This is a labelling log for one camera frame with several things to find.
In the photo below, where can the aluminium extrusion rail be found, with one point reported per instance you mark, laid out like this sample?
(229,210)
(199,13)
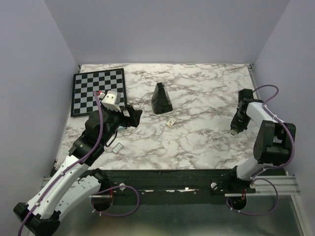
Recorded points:
(268,186)

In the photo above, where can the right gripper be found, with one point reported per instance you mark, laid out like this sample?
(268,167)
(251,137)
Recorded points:
(241,127)

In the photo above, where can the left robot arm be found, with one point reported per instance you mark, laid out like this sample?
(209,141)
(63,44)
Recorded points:
(42,214)

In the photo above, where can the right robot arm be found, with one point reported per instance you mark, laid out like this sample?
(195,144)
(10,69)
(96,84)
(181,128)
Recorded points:
(274,145)

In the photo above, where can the small staple box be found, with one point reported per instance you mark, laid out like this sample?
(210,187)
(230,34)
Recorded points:
(171,122)

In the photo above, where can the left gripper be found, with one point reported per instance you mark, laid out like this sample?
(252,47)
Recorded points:
(133,120)

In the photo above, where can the black wedge stand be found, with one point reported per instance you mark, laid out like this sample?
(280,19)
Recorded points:
(161,102)

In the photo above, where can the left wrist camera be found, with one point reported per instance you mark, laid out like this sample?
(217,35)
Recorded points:
(111,101)

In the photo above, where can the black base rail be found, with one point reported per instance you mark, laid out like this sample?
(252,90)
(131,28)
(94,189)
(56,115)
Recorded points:
(167,187)

